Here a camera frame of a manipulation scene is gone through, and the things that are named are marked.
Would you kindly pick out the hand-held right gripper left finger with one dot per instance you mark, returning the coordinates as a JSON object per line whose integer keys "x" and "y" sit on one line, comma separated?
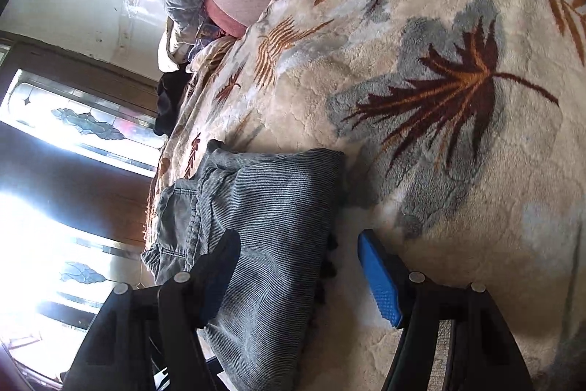
{"x": 219, "y": 281}

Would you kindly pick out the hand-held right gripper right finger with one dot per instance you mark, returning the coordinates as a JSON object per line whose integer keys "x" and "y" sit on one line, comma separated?
{"x": 381, "y": 281}

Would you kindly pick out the grey-blue denim pants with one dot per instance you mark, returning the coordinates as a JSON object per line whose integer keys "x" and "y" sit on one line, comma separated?
{"x": 274, "y": 226}

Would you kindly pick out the crumpled black garment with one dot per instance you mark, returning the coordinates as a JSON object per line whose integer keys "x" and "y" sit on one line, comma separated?
{"x": 167, "y": 102}

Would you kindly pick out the stained glass window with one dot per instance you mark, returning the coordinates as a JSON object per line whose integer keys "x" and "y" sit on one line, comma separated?
{"x": 78, "y": 120}

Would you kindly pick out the leaf-print fleece blanket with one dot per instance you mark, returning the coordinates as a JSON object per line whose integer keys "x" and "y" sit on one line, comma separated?
{"x": 435, "y": 52}

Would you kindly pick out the purple plastic package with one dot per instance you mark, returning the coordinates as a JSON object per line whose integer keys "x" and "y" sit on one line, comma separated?
{"x": 201, "y": 40}

